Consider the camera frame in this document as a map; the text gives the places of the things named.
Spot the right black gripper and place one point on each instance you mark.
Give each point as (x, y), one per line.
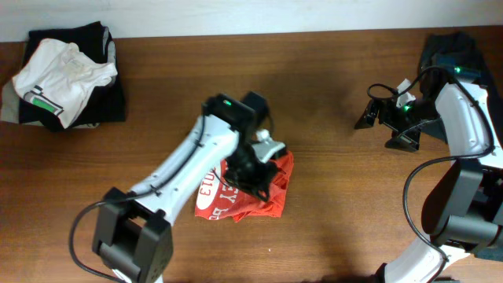
(387, 107)

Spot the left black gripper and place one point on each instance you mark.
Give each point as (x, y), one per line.
(257, 177)

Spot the red printed t-shirt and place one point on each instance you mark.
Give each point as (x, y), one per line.
(216, 201)

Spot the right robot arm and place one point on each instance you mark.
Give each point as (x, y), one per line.
(418, 263)

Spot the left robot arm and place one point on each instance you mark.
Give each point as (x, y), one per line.
(133, 235)

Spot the dark grey garment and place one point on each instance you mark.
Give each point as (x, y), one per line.
(456, 51)

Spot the black folded garment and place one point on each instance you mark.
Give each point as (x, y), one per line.
(94, 43)

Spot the white folded t-shirt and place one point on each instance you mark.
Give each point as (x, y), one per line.
(59, 78)

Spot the grey folded garment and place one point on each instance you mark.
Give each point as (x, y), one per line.
(9, 104)

